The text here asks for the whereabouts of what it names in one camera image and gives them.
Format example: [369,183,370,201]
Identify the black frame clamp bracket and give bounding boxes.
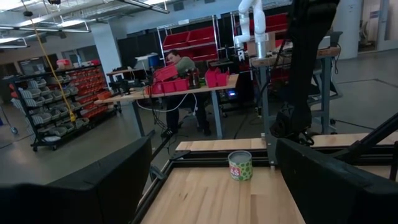
[148,164,167,182]

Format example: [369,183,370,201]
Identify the black metal rig frame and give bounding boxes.
[132,113,398,224]

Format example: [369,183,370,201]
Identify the person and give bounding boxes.
[160,49,212,138]

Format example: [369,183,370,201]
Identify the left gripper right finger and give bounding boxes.
[275,138,398,224]

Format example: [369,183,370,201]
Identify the green dotted peas can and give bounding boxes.
[228,150,254,182]

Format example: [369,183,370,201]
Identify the yellow hanging cord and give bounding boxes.
[20,0,77,123]

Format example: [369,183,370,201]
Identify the red plastic bin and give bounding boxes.
[216,70,230,87]
[205,68,218,88]
[154,64,179,82]

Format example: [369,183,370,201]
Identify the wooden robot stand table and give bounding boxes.
[250,30,343,134]

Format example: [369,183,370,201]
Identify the black bin storage rack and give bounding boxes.
[9,63,118,152]

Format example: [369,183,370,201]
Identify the metal rack red bins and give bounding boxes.
[157,14,237,63]

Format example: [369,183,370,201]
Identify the wooden workbench grey legs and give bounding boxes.
[93,73,240,141]

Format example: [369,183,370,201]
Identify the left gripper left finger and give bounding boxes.
[0,136,153,224]

